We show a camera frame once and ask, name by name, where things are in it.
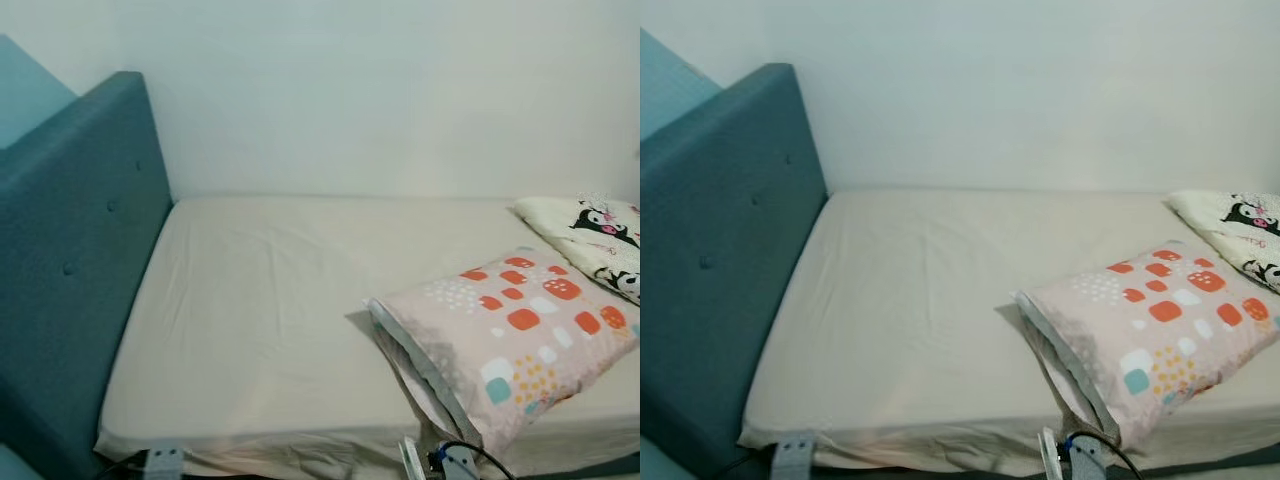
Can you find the pink pillow with orange spots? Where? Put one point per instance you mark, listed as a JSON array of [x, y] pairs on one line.
[[1170, 330], [520, 340]]

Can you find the teal upholstered headboard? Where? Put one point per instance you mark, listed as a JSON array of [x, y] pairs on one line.
[[720, 220], [70, 220]]

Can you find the mattress with beige sheet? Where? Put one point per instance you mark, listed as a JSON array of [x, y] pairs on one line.
[[270, 300], [920, 300]]

